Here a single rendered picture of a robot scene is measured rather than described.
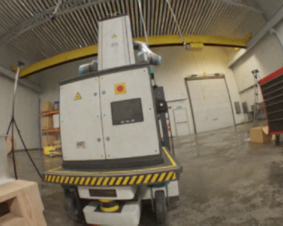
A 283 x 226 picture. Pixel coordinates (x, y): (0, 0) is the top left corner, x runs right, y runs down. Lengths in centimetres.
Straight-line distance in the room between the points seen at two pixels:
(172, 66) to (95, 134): 1228
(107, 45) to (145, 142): 106
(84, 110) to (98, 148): 21
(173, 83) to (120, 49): 1088
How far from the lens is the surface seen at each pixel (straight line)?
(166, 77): 1221
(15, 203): 69
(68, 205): 82
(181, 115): 1147
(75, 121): 78
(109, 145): 70
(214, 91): 1317
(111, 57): 134
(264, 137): 258
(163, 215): 68
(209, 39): 1084
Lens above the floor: 47
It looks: 9 degrees up
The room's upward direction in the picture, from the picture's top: 7 degrees counter-clockwise
